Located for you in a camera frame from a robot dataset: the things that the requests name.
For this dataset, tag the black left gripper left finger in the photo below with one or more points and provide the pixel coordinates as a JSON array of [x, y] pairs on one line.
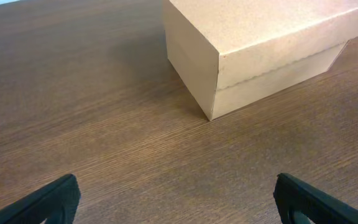
[[55, 202]]

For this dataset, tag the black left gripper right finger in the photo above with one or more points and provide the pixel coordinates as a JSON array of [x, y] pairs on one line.
[[299, 202]]

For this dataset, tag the brown cardboard box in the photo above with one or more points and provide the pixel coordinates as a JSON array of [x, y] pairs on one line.
[[230, 54]]

